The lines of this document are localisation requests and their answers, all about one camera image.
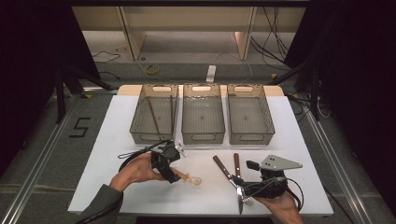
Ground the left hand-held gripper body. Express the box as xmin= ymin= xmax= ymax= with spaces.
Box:
xmin=150 ymin=139 xmax=189 ymax=175

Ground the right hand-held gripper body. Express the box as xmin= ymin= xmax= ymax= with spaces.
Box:
xmin=243 ymin=154 xmax=304 ymax=200

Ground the wooden handled knife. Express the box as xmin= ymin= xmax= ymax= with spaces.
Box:
xmin=233 ymin=152 xmax=245 ymax=216

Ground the wooden handled fork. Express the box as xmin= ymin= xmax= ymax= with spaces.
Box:
xmin=212 ymin=155 xmax=256 ymax=208

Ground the translucent amber plastic spoon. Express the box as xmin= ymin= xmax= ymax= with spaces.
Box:
xmin=171 ymin=167 xmax=204 ymax=188

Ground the transparent grey plastic bin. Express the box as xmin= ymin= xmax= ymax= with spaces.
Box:
xmin=227 ymin=83 xmax=276 ymax=146
xmin=129 ymin=83 xmax=180 ymax=146
xmin=180 ymin=83 xmax=226 ymax=146

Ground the person's left hand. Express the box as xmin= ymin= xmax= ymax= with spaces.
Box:
xmin=109 ymin=151 xmax=166 ymax=192

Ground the person's right hand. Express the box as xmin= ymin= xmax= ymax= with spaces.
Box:
xmin=255 ymin=190 xmax=303 ymax=219

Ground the white table sheet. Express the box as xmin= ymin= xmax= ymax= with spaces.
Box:
xmin=67 ymin=93 xmax=334 ymax=217

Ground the black metal stand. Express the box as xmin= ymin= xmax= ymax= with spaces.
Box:
xmin=270 ymin=60 xmax=322 ymax=121
xmin=55 ymin=63 xmax=114 ymax=124

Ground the white power strip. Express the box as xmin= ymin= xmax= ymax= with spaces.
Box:
xmin=205 ymin=64 xmax=217 ymax=84

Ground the black curtain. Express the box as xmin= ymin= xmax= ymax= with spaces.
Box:
xmin=0 ymin=0 xmax=101 ymax=176
xmin=284 ymin=0 xmax=396 ymax=216

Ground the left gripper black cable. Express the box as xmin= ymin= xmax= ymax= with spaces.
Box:
xmin=117 ymin=139 xmax=174 ymax=172

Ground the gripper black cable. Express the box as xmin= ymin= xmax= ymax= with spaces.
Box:
xmin=284 ymin=176 xmax=305 ymax=213
xmin=117 ymin=139 xmax=174 ymax=172

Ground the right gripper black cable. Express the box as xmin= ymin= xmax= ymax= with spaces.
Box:
xmin=284 ymin=176 xmax=305 ymax=213

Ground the aluminium floor rail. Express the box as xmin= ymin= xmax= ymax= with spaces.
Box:
xmin=0 ymin=92 xmax=85 ymax=224
xmin=303 ymin=105 xmax=375 ymax=224

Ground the yellow cable coil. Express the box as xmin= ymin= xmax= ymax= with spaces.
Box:
xmin=144 ymin=63 xmax=162 ymax=77

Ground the thin black cable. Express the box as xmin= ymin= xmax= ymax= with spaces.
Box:
xmin=92 ymin=49 xmax=121 ymax=64

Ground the black cable bundle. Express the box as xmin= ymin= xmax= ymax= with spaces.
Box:
xmin=250 ymin=6 xmax=292 ymax=73

